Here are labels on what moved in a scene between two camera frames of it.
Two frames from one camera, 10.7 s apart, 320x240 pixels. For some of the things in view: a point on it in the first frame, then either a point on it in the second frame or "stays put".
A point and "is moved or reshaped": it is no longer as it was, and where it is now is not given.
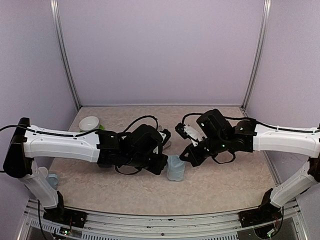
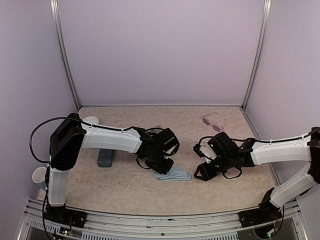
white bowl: x=89 y=123 stays put
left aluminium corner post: x=57 y=24 stays put
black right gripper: x=195 y=159 to x=204 y=170
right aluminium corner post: x=267 y=7 stays put
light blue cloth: x=175 y=168 is moved or reshaped
